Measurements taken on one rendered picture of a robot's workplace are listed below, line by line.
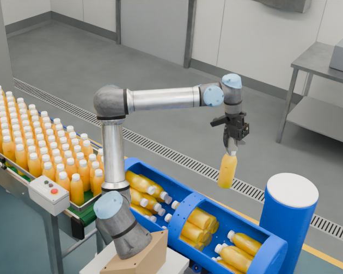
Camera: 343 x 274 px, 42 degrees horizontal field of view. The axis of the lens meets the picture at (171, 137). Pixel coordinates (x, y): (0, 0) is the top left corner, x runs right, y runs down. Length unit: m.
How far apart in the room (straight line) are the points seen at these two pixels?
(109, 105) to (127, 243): 0.52
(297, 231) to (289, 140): 2.35
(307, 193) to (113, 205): 1.22
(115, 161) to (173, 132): 2.89
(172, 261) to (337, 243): 2.15
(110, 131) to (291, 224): 1.20
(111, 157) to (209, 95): 0.47
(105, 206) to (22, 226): 2.07
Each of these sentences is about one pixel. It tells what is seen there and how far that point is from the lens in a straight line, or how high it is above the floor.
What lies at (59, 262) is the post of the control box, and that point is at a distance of 2.70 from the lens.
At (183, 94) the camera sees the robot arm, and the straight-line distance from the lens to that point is 1.62.
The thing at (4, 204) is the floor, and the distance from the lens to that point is 3.92.
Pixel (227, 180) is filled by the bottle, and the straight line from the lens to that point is 2.01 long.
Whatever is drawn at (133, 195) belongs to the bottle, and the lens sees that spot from 2.19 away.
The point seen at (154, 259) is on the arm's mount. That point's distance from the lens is 1.76.
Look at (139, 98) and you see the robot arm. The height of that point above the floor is 1.80.
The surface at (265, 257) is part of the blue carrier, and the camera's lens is 1.89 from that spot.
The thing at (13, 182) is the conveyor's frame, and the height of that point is 0.84.
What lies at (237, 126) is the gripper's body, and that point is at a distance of 1.85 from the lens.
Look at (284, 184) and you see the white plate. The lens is 2.54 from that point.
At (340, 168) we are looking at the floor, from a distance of 4.63.
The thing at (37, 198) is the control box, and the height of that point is 1.05.
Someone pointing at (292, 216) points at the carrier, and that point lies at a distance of 2.47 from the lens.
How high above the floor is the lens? 2.61
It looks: 35 degrees down
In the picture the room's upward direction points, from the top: 4 degrees clockwise
